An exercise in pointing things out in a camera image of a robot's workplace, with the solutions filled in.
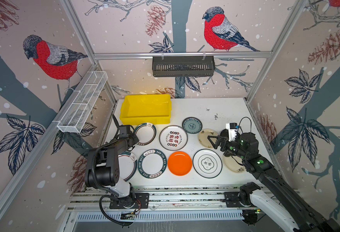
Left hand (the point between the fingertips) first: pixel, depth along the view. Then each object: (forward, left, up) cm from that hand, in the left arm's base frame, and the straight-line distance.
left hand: (133, 138), depth 95 cm
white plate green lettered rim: (-17, -14, -2) cm, 22 cm away
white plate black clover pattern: (-17, -48, -1) cm, 51 cm away
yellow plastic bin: (+26, -10, 0) cm, 28 cm away
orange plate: (-17, -31, -1) cm, 35 cm away
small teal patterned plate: (+11, -41, -2) cm, 43 cm away
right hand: (-11, -48, +18) cm, 52 cm away
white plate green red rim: (-17, +1, -4) cm, 17 cm away
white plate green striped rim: (+5, -8, -2) cm, 10 cm away
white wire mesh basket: (+22, +23, +28) cm, 43 cm away
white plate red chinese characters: (+1, -27, -2) cm, 27 cm away
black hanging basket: (+46, -37, +26) cm, 64 cm away
